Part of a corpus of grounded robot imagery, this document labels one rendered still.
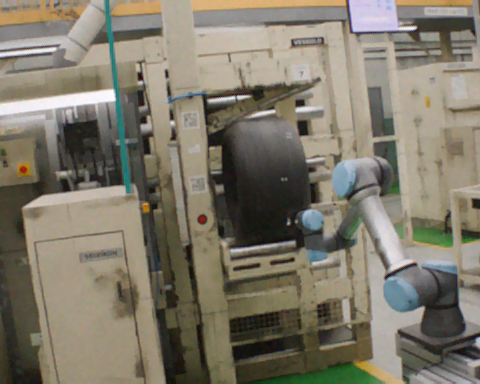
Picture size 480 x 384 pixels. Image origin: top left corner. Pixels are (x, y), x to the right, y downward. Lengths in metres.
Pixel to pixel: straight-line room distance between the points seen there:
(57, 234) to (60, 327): 0.32
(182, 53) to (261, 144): 0.55
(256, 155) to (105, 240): 0.84
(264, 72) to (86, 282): 1.50
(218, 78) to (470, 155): 4.37
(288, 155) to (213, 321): 0.85
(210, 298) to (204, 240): 0.27
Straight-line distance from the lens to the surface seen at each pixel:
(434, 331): 2.08
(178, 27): 2.86
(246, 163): 2.67
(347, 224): 2.35
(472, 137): 7.01
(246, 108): 3.26
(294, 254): 2.84
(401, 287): 1.93
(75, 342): 2.23
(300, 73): 3.20
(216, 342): 2.97
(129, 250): 2.16
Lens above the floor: 1.43
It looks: 5 degrees down
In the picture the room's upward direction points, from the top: 7 degrees counter-clockwise
